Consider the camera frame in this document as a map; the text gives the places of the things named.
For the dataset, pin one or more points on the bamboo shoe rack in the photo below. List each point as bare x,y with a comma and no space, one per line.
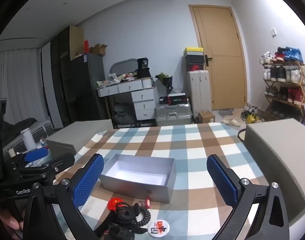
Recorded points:
300,87

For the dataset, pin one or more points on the grey mattress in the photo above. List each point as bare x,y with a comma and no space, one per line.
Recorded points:
43,128

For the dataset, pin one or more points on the black wrapped bouquet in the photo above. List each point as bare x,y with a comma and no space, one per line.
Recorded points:
165,81

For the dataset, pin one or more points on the silver suitcase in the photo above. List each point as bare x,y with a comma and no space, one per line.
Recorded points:
172,116

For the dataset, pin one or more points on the black headband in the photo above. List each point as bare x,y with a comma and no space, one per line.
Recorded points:
105,225

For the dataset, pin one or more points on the silver cardboard box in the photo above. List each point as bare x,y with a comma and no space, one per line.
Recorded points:
140,180

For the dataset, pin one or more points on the person's left hand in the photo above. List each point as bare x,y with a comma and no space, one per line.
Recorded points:
8,221

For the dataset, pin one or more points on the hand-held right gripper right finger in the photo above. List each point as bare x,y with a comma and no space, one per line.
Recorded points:
221,180

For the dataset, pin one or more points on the open cardboard box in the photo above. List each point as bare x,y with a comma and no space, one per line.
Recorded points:
98,49

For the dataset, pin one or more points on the yellow lid shoe box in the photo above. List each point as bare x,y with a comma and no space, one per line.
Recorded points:
192,51

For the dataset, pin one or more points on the white desk with drawers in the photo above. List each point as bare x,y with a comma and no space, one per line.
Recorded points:
142,100

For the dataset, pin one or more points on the beige slippers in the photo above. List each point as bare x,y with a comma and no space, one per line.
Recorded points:
231,121

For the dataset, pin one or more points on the grey door mat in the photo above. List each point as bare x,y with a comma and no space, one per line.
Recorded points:
226,112

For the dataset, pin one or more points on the red packet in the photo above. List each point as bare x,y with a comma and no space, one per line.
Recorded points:
86,46

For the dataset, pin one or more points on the small black box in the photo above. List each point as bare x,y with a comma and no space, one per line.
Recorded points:
163,101

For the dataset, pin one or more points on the small cardboard box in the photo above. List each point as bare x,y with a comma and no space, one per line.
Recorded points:
206,117

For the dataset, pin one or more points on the desk clutter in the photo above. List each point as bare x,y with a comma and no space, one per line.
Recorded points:
117,80

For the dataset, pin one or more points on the grey arched mirror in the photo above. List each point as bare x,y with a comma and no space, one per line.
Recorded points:
122,67

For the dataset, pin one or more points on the dark cloth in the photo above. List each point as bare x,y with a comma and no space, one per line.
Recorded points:
15,132

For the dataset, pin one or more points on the grey box right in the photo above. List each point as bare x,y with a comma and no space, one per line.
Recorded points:
280,155

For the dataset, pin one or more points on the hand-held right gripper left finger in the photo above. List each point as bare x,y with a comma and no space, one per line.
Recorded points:
88,180

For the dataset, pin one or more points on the wooden door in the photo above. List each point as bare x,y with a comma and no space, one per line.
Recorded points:
217,42

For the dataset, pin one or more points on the round white badge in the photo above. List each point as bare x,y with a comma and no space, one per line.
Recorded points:
158,228

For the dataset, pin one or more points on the plaid tablecloth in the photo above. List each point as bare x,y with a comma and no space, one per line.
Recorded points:
192,142

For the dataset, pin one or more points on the black box with teal display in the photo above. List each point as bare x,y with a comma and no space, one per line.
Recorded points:
177,100

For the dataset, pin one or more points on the white upright suitcase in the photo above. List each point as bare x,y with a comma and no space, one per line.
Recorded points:
198,92

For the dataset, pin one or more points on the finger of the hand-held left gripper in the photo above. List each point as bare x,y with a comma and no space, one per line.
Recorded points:
36,155
60,161

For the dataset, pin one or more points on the dark wardrobe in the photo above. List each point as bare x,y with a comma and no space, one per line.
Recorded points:
62,67

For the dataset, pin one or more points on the pile of shoes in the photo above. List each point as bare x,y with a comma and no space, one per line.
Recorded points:
250,113

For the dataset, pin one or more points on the white curtain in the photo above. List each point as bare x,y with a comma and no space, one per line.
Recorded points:
17,85

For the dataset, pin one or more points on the white bottle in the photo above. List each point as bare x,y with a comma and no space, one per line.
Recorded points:
28,138

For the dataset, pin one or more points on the dark grey fridge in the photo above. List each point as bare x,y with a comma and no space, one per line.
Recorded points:
87,85

